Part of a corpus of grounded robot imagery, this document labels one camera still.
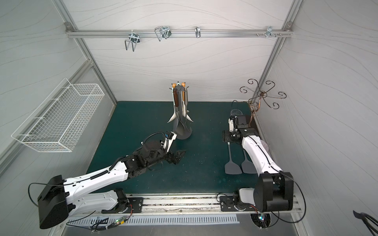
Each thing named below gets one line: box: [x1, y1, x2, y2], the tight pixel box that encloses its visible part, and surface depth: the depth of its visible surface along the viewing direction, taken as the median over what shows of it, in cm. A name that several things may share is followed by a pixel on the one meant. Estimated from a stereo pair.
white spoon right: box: [182, 100, 194, 123], surface depth 92 cm
